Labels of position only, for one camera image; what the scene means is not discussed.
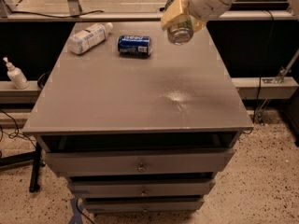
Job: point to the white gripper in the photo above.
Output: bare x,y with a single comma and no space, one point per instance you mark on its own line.
206,1

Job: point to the green soda can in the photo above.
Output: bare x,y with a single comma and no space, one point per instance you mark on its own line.
180,33

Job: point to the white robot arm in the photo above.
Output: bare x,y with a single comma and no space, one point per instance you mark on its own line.
201,12

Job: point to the blue pepsi can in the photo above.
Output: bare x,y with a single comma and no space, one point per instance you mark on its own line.
135,45

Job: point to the white plastic bottle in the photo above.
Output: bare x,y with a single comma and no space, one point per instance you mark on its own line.
89,37

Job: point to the grey drawer cabinet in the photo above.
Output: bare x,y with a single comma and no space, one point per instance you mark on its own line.
178,98

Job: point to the top grey drawer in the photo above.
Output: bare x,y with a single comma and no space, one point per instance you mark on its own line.
151,162

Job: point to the grey drawer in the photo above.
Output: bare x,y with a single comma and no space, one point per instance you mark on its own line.
122,206
151,162
142,188

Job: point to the middle grey drawer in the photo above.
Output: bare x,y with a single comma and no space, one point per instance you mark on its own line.
142,188

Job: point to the white pump dispenser bottle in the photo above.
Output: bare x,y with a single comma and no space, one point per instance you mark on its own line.
16,75

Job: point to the black floor stand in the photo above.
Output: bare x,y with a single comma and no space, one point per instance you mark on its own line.
32,158

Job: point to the bottom grey drawer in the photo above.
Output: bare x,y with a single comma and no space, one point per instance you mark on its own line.
122,206

